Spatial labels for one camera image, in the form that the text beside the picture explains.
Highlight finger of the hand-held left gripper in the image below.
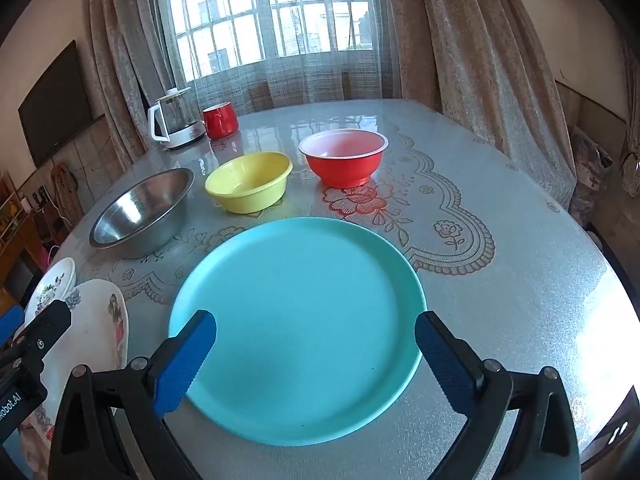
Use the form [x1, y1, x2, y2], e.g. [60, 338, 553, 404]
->
[0, 305, 25, 347]
[0, 300, 73, 368]

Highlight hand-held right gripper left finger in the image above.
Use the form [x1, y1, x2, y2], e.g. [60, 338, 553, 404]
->
[48, 309, 218, 480]

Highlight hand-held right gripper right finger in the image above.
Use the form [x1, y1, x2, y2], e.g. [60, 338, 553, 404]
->
[414, 310, 583, 480]

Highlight small white floral plate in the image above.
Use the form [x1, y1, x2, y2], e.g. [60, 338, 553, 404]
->
[24, 257, 77, 331]

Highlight large white floral plate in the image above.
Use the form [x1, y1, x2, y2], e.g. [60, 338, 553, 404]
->
[12, 279, 131, 466]

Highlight teal plastic plate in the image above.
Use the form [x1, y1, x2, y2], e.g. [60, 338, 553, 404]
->
[167, 216, 428, 447]

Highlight stainless steel bowl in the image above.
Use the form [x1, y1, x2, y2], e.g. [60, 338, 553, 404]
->
[89, 167, 196, 260]

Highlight yellow plastic bowl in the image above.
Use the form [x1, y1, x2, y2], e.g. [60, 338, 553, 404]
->
[204, 151, 293, 214]

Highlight red plastic bowl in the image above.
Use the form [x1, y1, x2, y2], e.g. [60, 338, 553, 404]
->
[298, 129, 389, 189]

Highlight wooden cabinet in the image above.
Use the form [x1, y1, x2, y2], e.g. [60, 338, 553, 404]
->
[0, 170, 56, 306]

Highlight woven wicker item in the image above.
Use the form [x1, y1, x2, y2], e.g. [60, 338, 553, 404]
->
[50, 162, 83, 221]

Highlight black flat television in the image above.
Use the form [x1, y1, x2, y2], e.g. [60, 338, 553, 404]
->
[17, 40, 96, 168]

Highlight white glass electric kettle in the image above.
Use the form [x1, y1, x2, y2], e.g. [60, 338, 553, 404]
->
[147, 87, 207, 150]

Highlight red mug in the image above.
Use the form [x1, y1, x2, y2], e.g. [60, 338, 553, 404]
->
[202, 101, 239, 140]

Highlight patterned cushion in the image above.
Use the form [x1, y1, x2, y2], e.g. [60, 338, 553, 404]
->
[570, 125, 613, 221]

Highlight beige textured curtain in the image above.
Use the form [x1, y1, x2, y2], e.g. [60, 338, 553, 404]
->
[82, 0, 201, 161]
[385, 0, 576, 206]

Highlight sheer white curtain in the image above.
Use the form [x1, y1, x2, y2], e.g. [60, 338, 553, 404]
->
[170, 0, 401, 116]

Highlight tied beige curtain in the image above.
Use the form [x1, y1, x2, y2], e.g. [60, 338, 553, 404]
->
[620, 35, 640, 186]

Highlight barred window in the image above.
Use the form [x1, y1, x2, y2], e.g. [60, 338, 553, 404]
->
[165, 0, 376, 83]

